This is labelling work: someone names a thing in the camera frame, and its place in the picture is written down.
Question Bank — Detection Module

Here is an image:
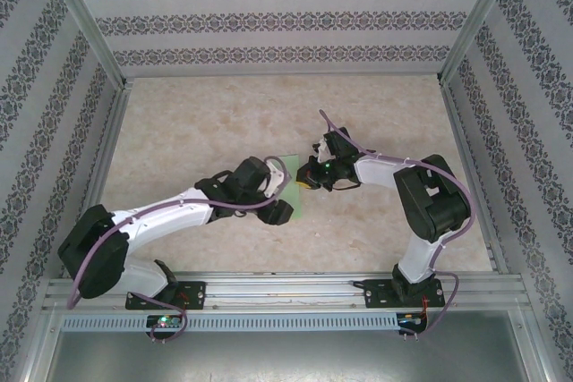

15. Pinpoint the aluminium table rail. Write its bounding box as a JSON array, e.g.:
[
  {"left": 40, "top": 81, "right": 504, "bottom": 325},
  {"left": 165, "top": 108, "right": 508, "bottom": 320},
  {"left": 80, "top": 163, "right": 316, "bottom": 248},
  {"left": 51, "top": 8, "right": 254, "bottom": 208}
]
[
  {"left": 120, "top": 71, "right": 444, "bottom": 81},
  {"left": 62, "top": 80, "right": 135, "bottom": 278},
  {"left": 440, "top": 81, "right": 509, "bottom": 274}
]

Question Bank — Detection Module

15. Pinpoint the aluminium right frame post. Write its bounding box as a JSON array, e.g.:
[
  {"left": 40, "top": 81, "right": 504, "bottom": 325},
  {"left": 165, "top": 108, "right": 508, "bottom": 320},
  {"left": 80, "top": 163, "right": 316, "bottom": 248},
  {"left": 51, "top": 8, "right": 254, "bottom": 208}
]
[{"left": 437, "top": 0, "right": 525, "bottom": 87}]

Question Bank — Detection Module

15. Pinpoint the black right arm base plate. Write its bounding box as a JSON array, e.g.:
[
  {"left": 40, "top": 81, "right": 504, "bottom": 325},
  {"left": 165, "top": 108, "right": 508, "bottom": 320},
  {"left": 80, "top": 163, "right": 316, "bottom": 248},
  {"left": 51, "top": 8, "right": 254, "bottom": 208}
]
[{"left": 364, "top": 278, "right": 447, "bottom": 310}]

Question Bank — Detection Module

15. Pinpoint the grey metal sheet panel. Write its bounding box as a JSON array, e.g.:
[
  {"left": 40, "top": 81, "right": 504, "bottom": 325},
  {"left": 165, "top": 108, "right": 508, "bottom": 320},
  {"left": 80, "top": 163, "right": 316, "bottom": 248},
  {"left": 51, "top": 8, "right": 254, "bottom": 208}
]
[{"left": 47, "top": 330, "right": 532, "bottom": 382}]

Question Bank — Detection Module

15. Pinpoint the aluminium right table rail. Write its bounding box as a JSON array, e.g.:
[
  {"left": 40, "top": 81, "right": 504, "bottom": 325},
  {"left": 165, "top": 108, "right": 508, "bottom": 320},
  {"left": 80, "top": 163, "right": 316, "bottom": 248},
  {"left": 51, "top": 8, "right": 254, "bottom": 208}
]
[{"left": 440, "top": 81, "right": 509, "bottom": 274}]

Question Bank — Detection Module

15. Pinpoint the light green paper sheet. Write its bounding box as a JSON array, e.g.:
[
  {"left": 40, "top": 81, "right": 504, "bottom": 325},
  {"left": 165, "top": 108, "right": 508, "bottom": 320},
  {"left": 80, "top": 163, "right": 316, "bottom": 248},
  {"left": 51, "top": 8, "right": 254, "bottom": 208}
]
[{"left": 277, "top": 153, "right": 305, "bottom": 222}]

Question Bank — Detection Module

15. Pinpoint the aluminium left table rail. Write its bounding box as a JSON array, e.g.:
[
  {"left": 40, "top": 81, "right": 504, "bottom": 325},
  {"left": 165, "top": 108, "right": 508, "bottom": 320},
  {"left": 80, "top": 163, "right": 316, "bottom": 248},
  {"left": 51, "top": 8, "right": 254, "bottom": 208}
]
[{"left": 62, "top": 80, "right": 135, "bottom": 278}]

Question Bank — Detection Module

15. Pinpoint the aluminium left frame post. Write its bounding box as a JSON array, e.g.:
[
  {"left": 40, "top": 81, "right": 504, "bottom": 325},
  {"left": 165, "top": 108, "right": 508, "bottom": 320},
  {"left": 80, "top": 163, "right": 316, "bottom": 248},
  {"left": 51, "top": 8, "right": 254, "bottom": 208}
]
[{"left": 33, "top": 0, "right": 135, "bottom": 88}]

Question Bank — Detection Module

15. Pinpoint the aluminium rear table rail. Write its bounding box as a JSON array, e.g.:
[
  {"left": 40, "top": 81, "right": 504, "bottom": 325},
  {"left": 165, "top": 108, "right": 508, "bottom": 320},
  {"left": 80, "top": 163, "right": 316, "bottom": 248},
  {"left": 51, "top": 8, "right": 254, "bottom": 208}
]
[{"left": 120, "top": 71, "right": 444, "bottom": 81}]

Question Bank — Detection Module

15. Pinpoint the grey slotted cable duct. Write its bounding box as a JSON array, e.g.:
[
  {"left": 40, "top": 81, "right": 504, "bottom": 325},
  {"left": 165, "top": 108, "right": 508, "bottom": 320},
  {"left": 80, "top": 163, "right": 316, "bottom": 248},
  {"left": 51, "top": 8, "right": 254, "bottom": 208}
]
[{"left": 60, "top": 312, "right": 399, "bottom": 332}]

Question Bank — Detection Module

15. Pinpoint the aluminium frame post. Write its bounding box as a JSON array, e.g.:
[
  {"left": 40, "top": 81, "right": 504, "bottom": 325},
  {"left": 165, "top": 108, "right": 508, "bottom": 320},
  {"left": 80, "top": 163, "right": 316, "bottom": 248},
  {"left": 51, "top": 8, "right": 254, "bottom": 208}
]
[
  {"left": 33, "top": 0, "right": 135, "bottom": 88},
  {"left": 437, "top": 0, "right": 525, "bottom": 87}
]

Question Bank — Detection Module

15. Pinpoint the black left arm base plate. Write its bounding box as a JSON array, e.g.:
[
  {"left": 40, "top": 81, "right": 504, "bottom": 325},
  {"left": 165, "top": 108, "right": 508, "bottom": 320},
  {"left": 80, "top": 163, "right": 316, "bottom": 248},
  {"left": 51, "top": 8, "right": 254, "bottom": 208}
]
[{"left": 125, "top": 281, "right": 207, "bottom": 311}]

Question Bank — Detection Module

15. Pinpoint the long aluminium mounting rail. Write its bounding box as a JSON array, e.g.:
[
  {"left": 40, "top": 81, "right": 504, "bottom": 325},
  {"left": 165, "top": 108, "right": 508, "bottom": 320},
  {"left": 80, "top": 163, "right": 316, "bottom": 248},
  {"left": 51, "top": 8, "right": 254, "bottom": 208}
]
[{"left": 42, "top": 272, "right": 525, "bottom": 311}]

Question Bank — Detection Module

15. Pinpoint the left circuit board with LED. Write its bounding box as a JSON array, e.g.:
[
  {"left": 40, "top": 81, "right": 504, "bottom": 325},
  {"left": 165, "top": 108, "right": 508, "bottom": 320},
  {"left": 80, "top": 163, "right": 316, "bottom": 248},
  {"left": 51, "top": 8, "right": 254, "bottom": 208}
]
[{"left": 147, "top": 314, "right": 183, "bottom": 329}]

